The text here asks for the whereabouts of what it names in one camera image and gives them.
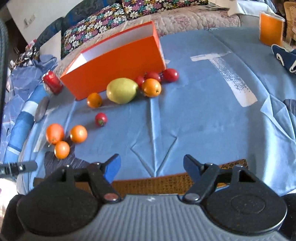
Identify floral cushion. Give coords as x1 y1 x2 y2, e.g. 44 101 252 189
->
121 0 208 20
61 3 127 58

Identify left floral cushion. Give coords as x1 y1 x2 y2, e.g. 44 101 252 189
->
61 3 127 58

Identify small orange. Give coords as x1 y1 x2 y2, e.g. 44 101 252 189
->
54 141 70 160
87 93 103 108

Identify orange cardboard box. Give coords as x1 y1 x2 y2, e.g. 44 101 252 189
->
60 22 166 100

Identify blue tablecloth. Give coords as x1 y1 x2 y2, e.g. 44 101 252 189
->
16 28 295 195

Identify red soda can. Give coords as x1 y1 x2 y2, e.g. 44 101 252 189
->
42 70 63 95

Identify large orange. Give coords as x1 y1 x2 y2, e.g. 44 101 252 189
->
46 123 64 145

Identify right floral cushion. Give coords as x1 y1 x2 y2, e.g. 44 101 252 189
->
121 0 208 20

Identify white pillow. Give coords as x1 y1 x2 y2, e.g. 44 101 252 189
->
39 31 62 61

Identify red tomato end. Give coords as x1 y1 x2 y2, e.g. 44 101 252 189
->
163 68 179 82

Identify grey round lid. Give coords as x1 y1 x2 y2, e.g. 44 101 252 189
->
34 96 50 123

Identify red tomato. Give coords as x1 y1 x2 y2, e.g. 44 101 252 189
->
134 76 145 89
144 72 162 82

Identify orange white cup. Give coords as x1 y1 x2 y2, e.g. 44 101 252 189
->
259 12 285 46

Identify yellow green pear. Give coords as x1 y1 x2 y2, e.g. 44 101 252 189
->
106 78 138 104

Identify navy blue shoe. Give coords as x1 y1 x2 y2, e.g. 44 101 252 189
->
271 44 296 74

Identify small red tomato alone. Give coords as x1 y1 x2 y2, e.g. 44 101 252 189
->
95 113 107 127

